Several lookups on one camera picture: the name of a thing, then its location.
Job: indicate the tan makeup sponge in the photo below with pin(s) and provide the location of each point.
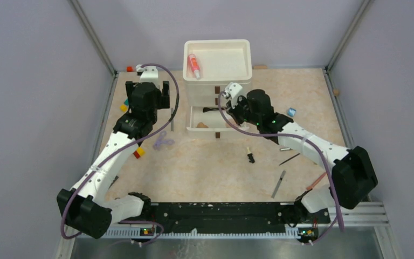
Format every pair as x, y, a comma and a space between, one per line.
201, 125

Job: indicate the thin black eyeliner brush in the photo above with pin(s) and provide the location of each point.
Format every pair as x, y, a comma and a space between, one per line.
289, 159

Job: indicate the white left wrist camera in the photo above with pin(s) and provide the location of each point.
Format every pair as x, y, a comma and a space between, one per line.
148, 74

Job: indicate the black makeup brush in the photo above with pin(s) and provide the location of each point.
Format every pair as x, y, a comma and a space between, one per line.
206, 109

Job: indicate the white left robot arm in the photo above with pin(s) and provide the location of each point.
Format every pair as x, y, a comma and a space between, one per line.
84, 206

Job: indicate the round peach makeup puff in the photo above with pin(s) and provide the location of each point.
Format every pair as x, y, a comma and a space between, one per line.
228, 125

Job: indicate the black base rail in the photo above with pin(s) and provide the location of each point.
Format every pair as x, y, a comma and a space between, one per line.
231, 217

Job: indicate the blue toy cube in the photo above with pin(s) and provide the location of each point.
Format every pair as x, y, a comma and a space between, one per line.
291, 112

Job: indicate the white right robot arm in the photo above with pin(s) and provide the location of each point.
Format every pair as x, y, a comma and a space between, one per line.
350, 172

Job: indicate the red yellow toy block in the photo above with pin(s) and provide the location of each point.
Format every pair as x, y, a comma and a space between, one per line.
139, 152

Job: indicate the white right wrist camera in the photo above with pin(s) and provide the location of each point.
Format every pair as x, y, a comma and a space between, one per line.
232, 92

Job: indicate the white drawer organizer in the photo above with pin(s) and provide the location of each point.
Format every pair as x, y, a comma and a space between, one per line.
221, 62

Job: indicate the coral pink pencil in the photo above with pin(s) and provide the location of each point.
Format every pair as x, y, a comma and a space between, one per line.
310, 187

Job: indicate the pink spray bottle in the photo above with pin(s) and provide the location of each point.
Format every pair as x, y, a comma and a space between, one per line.
194, 66

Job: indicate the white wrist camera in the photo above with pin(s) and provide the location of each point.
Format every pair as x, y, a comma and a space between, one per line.
148, 74
232, 92

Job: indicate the wooden block behind table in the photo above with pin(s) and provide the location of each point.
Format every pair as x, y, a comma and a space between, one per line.
260, 67

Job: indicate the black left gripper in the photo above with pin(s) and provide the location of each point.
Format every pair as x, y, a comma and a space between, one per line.
163, 100

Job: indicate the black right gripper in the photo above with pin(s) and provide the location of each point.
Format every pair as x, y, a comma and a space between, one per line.
233, 111

